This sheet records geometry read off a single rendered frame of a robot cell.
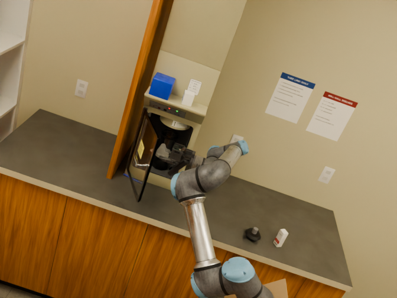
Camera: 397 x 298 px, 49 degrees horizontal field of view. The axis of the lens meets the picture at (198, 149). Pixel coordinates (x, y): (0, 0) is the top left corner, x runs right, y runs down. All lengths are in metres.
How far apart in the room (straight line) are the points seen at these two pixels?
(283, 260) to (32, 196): 1.38
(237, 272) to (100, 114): 1.57
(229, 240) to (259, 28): 1.19
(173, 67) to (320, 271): 1.33
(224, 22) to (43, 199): 1.32
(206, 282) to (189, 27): 1.17
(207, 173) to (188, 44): 0.70
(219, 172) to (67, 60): 1.41
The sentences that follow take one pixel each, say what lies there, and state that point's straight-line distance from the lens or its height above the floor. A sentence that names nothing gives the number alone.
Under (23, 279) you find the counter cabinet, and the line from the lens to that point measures 2.95.
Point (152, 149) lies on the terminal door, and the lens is 2.15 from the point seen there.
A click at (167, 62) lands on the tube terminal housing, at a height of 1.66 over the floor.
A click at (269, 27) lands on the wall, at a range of 2.61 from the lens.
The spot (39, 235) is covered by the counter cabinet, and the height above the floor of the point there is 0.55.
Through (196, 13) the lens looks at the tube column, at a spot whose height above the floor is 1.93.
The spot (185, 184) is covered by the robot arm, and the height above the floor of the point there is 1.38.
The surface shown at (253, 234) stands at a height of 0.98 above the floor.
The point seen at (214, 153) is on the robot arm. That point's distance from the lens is 2.22.
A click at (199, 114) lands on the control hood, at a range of 2.19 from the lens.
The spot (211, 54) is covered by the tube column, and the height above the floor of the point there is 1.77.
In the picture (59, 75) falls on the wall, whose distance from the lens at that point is 2.95.
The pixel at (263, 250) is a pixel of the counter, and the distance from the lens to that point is 2.43.
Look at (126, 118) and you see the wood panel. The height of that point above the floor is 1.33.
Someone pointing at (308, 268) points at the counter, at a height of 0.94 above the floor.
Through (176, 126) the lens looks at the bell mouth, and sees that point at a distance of 2.39.
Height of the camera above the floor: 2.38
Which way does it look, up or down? 28 degrees down
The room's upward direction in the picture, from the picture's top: 21 degrees clockwise
